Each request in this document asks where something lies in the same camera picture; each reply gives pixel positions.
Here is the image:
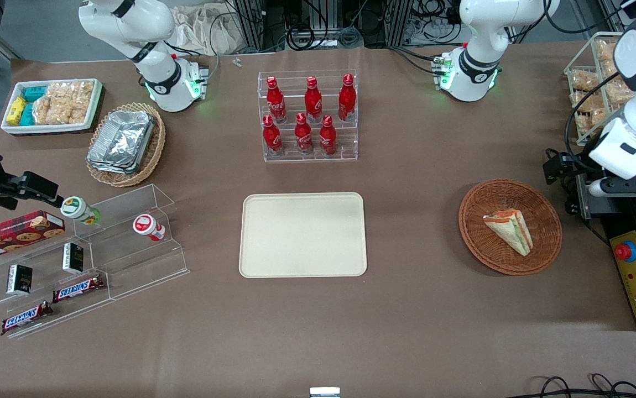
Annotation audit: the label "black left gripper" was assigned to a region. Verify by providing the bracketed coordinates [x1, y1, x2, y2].
[543, 150, 602, 186]

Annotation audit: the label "triangular sandwich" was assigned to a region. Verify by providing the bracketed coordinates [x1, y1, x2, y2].
[483, 209, 534, 257]

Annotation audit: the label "aluminium foil tray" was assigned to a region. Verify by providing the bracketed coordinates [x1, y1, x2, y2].
[90, 109, 156, 166]
[87, 149, 147, 176]

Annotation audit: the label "brown round wicker basket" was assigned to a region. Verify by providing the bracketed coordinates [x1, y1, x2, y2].
[458, 178, 563, 276]

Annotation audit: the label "light oval wicker basket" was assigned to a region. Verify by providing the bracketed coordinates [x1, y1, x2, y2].
[86, 102, 166, 188]

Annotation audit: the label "beige plastic tray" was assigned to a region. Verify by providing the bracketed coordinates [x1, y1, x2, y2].
[239, 192, 368, 278]

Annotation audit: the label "red chocolate chip cookie box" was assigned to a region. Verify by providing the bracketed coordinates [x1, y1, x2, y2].
[0, 210, 66, 264]

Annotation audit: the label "grey metal box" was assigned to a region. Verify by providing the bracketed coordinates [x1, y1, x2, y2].
[575, 182, 609, 221]

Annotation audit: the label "green lid yogurt cup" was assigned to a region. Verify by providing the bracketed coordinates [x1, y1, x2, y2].
[60, 196, 101, 226]

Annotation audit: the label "white rectangular plastic container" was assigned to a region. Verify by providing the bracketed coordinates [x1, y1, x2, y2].
[1, 78, 103, 135]

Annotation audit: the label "yellow snack box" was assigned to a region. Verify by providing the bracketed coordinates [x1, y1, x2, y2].
[7, 96, 27, 126]

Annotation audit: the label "black machine housing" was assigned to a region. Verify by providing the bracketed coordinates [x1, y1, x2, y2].
[575, 160, 636, 332]

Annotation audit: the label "small black white box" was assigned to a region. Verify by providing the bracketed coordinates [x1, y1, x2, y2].
[6, 264, 34, 295]
[62, 242, 85, 275]

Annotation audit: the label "Snickers chocolate bar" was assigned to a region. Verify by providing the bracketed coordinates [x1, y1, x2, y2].
[1, 301, 54, 336]
[52, 275, 106, 303]

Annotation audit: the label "clear acrylic stepped shelf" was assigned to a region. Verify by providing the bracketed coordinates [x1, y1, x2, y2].
[0, 184, 190, 339]

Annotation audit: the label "red lid yogurt cup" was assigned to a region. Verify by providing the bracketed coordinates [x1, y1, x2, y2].
[133, 214, 167, 243]

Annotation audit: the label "red cola bottle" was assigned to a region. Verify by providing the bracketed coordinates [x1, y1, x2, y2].
[262, 115, 284, 156]
[294, 113, 315, 155]
[304, 76, 323, 124]
[338, 74, 357, 123]
[266, 76, 288, 124]
[319, 115, 338, 156]

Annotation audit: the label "beige crumpled cloth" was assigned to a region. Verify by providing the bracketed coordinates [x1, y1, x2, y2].
[170, 3, 241, 56]

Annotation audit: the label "clear acrylic bottle rack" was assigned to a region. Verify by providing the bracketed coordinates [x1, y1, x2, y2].
[257, 70, 359, 163]

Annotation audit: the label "black power cable with plug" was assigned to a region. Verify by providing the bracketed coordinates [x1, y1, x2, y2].
[545, 148, 613, 248]

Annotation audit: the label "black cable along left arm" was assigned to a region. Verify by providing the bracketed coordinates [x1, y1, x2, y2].
[564, 71, 636, 166]

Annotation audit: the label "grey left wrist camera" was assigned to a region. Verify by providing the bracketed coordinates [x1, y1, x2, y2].
[588, 176, 636, 198]

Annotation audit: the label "white wire basket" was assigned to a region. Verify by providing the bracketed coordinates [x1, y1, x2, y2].
[564, 32, 636, 148]

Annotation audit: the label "black cables at left arm base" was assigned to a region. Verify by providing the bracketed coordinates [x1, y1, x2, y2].
[387, 45, 441, 76]

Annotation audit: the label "black floor cables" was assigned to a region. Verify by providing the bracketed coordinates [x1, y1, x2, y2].
[520, 373, 636, 398]

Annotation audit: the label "background cable bundle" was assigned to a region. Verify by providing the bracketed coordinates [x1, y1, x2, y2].
[282, 0, 462, 51]

